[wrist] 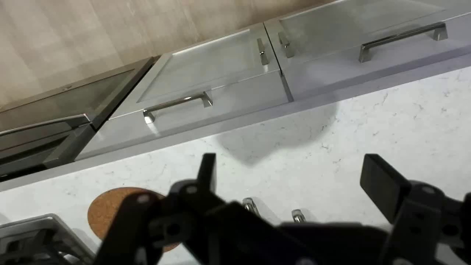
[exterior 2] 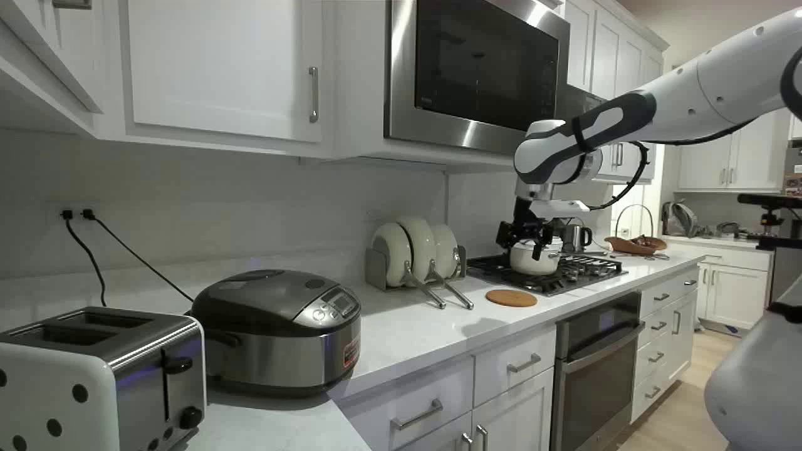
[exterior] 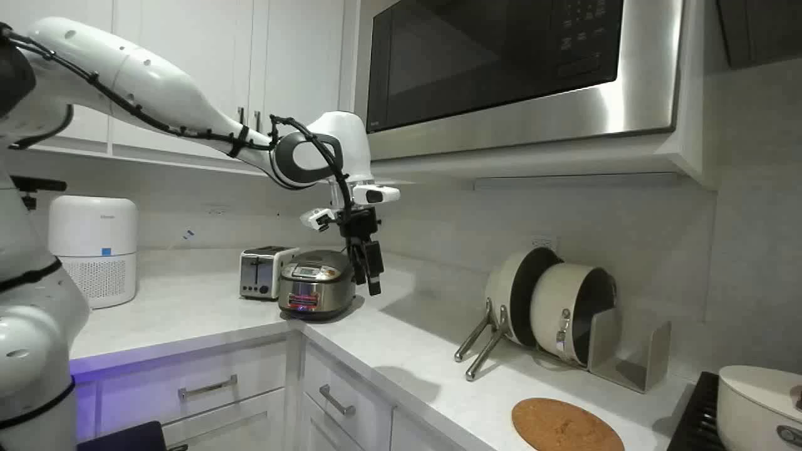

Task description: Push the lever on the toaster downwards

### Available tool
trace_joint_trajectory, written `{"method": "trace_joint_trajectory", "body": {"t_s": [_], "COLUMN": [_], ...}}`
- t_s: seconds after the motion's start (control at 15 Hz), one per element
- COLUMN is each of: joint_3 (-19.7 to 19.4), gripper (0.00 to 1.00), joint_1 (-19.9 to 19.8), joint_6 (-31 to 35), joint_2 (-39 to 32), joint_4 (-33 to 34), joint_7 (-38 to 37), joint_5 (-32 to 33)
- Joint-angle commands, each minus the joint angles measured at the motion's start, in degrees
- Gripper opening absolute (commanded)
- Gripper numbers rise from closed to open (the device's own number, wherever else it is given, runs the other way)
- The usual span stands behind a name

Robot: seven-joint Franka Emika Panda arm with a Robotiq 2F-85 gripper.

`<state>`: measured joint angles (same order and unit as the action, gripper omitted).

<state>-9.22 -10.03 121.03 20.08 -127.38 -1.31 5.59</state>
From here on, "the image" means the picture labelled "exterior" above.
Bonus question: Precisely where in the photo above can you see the white cabinet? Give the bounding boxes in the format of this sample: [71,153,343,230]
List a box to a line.
[71,323,505,451]
[0,0,364,180]

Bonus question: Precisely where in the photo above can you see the white upper cabinet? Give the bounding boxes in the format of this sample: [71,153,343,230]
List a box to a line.
[0,0,364,180]

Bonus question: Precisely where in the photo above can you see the dark range hood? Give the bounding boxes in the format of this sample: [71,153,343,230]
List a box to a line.
[714,0,802,71]

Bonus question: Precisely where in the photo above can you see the cream saucepan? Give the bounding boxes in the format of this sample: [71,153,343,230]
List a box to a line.
[530,262,622,371]

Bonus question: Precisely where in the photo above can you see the beige pan rack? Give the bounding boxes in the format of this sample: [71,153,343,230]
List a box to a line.
[584,307,675,396]

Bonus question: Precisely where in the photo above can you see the round cork trivet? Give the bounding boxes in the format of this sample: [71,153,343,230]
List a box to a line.
[510,396,626,451]

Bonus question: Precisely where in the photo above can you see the black camera stand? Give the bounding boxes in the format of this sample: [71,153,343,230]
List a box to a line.
[10,174,71,214]

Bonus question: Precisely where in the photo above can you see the steel rice cooker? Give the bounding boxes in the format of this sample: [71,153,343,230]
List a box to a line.
[277,248,358,327]

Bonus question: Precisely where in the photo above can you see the white lower cabinet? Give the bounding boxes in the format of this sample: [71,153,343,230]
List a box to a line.
[71,323,505,451]

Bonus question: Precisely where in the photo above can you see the stainless steel microwave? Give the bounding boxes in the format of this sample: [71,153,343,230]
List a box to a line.
[354,0,690,163]

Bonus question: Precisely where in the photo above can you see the white lidded pot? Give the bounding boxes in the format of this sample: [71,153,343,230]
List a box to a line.
[714,363,802,451]

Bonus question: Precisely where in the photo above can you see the silver two-slot toaster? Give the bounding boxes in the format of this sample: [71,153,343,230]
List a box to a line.
[239,243,300,303]

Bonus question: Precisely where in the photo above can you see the dark navy seat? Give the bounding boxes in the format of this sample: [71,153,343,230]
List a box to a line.
[75,420,170,451]

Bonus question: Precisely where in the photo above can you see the black gas cooktop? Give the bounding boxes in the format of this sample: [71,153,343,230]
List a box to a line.
[666,371,732,451]

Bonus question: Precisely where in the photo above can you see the silver drawer handle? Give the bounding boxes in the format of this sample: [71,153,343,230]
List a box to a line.
[175,374,242,404]
[317,382,362,422]

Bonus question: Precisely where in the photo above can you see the cream frying pan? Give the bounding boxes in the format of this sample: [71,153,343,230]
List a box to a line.
[455,245,564,383]

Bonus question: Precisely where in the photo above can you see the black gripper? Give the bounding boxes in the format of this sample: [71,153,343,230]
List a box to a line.
[337,207,388,298]

